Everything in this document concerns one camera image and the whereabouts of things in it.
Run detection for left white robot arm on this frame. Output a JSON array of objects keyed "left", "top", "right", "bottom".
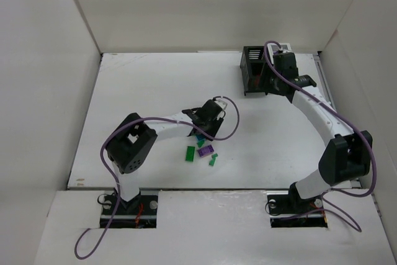
[{"left": 102, "top": 98, "right": 227, "bottom": 214}]

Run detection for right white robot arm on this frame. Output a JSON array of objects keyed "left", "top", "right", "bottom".
[{"left": 263, "top": 49, "right": 373, "bottom": 215}]

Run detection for white slatted container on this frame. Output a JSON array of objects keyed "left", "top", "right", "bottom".
[{"left": 267, "top": 43, "right": 292, "bottom": 56}]

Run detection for teal square lego piece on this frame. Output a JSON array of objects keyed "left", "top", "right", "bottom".
[{"left": 195, "top": 135, "right": 205, "bottom": 141}]

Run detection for purple lego plate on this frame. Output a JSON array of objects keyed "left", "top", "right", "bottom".
[{"left": 197, "top": 145, "right": 215, "bottom": 158}]

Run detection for black slatted container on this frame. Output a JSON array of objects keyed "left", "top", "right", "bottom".
[{"left": 239, "top": 46, "right": 265, "bottom": 96}]

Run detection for small green lego piece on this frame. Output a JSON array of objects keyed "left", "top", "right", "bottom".
[{"left": 208, "top": 153, "right": 218, "bottom": 166}]

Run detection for long green lego plate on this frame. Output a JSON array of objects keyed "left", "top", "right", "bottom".
[{"left": 185, "top": 146, "right": 195, "bottom": 162}]

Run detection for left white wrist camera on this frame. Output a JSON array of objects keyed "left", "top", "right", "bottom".
[{"left": 214, "top": 98, "right": 228, "bottom": 110}]

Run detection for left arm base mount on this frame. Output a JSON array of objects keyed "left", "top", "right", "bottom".
[{"left": 97, "top": 194, "right": 158, "bottom": 229}]

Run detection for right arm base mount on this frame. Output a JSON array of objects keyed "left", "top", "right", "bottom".
[{"left": 265, "top": 193, "right": 328, "bottom": 228}]

